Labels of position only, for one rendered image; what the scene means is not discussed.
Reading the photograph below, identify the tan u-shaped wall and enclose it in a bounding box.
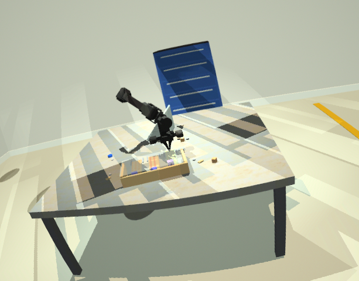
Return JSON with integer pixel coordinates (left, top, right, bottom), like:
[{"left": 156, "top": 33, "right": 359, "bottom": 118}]
[{"left": 119, "top": 146, "right": 190, "bottom": 188}]

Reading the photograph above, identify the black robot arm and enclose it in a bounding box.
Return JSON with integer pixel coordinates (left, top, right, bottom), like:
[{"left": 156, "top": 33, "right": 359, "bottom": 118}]
[{"left": 116, "top": 87, "right": 175, "bottom": 142}]

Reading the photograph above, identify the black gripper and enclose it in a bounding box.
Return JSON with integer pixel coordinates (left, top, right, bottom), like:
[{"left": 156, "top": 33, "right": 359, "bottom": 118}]
[{"left": 149, "top": 126, "right": 184, "bottom": 150}]

